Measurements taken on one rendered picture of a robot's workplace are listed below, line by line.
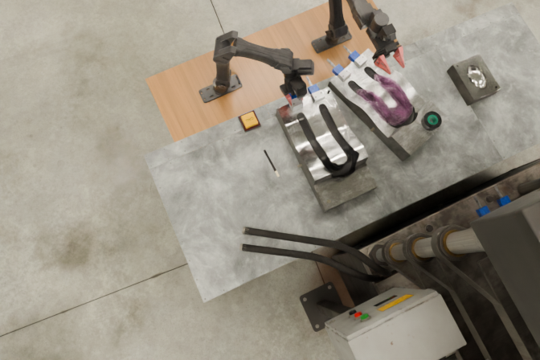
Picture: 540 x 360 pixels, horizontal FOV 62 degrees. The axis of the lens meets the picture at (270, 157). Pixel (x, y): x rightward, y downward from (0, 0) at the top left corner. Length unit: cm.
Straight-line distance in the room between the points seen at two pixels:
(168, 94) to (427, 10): 208
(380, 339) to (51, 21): 292
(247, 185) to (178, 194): 30
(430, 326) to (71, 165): 233
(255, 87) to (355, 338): 126
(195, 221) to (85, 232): 110
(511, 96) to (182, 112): 158
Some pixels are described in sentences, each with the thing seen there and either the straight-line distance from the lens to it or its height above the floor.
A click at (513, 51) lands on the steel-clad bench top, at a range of 260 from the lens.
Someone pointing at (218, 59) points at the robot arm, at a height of 119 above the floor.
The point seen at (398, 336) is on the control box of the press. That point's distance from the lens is 138.
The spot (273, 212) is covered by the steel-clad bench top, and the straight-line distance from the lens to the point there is 200.
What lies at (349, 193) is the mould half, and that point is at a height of 86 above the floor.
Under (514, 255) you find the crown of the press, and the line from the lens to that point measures 101.
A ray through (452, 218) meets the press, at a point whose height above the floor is 78.
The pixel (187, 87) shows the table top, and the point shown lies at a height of 80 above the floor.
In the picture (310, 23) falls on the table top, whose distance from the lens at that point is 234.
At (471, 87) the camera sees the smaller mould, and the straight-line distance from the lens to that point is 233.
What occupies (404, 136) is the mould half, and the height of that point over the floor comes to 91.
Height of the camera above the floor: 278
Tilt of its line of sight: 75 degrees down
